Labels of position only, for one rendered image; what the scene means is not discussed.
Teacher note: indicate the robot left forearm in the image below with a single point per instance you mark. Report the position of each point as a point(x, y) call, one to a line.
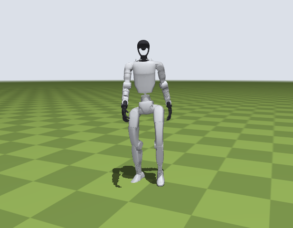
point(166, 95)

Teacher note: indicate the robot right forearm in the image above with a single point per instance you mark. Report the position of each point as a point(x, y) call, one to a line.
point(125, 95)

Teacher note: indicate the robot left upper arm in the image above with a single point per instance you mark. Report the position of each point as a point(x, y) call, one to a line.
point(161, 73)

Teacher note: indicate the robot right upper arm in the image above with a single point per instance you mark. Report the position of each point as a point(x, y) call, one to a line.
point(127, 75)

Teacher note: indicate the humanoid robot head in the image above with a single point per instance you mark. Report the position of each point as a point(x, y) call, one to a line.
point(143, 44)

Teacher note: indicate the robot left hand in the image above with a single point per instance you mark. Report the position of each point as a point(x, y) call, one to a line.
point(170, 110)

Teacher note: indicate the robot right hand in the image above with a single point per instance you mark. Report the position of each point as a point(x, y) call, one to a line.
point(124, 107)

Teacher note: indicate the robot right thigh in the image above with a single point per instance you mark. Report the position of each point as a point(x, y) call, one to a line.
point(134, 128)

